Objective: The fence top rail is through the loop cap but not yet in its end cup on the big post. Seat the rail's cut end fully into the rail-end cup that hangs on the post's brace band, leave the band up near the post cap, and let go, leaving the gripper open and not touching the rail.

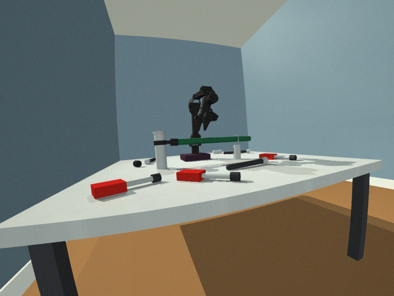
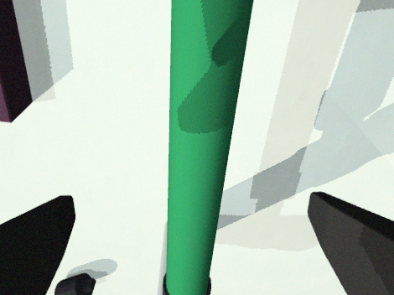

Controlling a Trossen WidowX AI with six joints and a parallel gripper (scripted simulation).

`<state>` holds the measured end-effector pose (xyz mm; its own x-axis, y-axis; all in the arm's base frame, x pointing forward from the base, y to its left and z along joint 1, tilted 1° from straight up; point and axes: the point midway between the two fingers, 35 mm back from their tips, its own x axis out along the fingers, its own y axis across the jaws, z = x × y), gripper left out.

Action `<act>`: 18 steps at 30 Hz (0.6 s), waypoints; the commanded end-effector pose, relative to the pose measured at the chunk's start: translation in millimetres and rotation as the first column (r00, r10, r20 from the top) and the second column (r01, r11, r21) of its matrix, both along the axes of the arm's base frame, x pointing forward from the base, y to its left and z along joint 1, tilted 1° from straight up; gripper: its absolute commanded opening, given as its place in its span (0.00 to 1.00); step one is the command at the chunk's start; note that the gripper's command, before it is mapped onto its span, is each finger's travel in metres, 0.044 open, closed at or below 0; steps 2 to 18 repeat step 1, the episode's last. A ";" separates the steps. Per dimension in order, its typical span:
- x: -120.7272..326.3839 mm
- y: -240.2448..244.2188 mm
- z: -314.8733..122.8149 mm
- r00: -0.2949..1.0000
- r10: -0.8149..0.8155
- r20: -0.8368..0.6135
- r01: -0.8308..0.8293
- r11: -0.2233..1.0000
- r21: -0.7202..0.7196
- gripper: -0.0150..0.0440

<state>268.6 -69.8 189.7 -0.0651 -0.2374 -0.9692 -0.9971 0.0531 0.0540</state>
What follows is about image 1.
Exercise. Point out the white capped post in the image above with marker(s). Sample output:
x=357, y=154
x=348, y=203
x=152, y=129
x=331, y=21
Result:
x=160, y=150

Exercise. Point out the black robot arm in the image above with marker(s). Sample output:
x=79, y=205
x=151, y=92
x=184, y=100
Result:
x=209, y=98

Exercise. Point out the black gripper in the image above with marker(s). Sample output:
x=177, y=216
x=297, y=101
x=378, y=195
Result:
x=204, y=117

